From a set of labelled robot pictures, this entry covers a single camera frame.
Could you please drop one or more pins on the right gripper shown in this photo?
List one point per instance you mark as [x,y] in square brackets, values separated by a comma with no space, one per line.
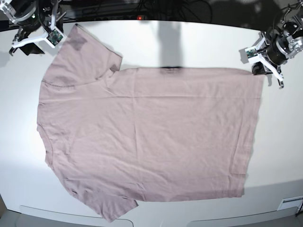
[30,20]

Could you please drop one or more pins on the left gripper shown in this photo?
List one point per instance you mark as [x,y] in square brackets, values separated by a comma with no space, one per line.
[274,47]

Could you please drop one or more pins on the pink T-shirt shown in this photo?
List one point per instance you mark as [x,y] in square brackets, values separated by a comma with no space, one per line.
[114,137]

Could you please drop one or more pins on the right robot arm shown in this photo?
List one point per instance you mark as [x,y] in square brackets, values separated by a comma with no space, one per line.
[9,7]

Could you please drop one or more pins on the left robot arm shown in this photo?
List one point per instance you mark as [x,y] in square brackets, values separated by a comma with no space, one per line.
[291,26]

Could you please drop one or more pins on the black power strip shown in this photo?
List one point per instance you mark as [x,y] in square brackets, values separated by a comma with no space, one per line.
[120,17]

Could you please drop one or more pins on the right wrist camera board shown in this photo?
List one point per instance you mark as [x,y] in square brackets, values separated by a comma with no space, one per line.
[55,37]

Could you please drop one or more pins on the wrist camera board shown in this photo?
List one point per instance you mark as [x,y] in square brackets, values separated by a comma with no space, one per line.
[55,37]
[251,52]

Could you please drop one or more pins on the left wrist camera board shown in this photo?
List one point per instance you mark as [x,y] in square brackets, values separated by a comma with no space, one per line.
[251,52]

